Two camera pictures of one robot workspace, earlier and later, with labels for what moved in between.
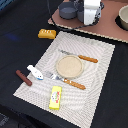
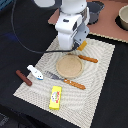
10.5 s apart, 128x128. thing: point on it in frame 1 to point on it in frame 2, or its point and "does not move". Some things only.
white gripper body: [92, 10] to [73, 29]
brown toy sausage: [23, 77] does not move
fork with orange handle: [54, 77] does not move
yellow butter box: [55, 97] does not move
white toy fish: [36, 73] does not move
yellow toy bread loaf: [47, 33] to [82, 46]
